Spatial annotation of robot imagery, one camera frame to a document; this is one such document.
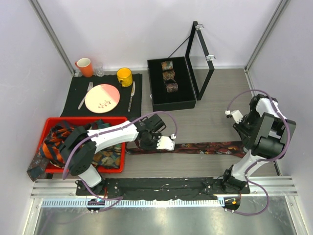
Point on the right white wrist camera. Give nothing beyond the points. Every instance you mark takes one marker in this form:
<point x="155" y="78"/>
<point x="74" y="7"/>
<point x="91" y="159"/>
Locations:
<point x="236" y="115"/>

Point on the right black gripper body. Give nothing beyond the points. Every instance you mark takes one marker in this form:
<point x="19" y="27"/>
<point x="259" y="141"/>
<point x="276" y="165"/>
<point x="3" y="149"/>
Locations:
<point x="247" y="126"/>

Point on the navy speckled tie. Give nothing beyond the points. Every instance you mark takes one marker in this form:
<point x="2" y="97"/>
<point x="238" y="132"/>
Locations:
<point x="37" y="167"/>

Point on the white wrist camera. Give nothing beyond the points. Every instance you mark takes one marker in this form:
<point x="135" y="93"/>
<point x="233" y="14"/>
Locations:
<point x="236" y="115"/>
<point x="166" y="143"/>

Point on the red plastic bin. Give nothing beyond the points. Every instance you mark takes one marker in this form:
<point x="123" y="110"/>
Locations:
<point x="92" y="123"/>

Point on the yellow mug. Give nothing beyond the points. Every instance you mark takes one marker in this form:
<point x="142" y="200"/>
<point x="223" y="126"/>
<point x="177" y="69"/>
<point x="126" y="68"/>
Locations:
<point x="125" y="77"/>

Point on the clear glass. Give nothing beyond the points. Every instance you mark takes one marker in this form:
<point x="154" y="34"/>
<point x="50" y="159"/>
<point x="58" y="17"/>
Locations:
<point x="98" y="69"/>

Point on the rolled tie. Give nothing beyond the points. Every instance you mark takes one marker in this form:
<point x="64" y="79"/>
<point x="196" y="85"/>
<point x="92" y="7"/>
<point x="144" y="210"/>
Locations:
<point x="167" y="65"/>
<point x="168" y="76"/>
<point x="172" y="87"/>

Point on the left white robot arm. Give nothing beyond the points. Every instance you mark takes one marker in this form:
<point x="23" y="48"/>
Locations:
<point x="81" y="145"/>

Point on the silver knife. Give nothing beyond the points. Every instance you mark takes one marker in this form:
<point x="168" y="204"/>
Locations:
<point x="131" y="97"/>

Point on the dark red patterned tie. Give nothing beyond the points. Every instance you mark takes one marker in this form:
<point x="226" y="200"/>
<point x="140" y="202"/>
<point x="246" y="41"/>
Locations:
<point x="234" y="148"/>

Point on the silver fork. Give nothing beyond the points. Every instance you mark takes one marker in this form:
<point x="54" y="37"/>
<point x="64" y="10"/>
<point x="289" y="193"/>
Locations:
<point x="90" y="86"/>

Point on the rolled tie bottom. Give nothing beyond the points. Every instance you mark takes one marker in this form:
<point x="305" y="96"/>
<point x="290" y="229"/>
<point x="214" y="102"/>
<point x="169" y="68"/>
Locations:
<point x="172" y="87"/>

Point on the orange navy striped tie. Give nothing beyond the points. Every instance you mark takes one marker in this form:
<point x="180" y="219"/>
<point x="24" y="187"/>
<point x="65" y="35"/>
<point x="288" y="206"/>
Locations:
<point x="49" y="149"/>

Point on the pink cream plate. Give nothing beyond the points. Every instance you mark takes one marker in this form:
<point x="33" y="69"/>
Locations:
<point x="102" y="98"/>

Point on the black tie box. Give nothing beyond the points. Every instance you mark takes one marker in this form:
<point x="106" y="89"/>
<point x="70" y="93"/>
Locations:
<point x="183" y="98"/>

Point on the rolled tie top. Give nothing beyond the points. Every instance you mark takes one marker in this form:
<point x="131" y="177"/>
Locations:
<point x="167" y="65"/>

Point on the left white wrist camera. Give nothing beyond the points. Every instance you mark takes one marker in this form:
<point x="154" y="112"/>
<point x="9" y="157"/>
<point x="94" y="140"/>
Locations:
<point x="166" y="143"/>

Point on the teal floral tie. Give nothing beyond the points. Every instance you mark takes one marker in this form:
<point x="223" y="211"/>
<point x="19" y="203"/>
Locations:
<point x="109" y="158"/>

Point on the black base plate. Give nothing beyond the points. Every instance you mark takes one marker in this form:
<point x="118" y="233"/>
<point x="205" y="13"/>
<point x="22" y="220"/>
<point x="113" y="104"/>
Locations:
<point x="160" y="189"/>

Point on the black placemat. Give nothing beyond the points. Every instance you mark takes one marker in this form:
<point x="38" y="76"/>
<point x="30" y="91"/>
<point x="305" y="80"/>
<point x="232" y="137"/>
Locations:
<point x="78" y="89"/>

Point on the white cable duct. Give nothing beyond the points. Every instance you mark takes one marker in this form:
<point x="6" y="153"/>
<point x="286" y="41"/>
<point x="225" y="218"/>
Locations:
<point x="96" y="203"/>

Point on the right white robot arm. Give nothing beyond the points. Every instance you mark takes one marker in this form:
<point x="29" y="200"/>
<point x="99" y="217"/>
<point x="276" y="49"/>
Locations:
<point x="265" y="133"/>

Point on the black box lid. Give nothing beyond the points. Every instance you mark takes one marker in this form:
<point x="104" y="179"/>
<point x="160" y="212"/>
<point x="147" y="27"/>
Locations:
<point x="199" y="60"/>

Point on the rolled tie middle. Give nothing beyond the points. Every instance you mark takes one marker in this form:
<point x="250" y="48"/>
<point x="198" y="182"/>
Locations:
<point x="168" y="76"/>

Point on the orange cup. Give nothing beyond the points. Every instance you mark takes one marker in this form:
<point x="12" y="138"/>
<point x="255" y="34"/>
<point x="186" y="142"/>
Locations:
<point x="85" y="67"/>

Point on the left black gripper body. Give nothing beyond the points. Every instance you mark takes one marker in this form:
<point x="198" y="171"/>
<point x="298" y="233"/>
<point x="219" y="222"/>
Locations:
<point x="151" y="142"/>

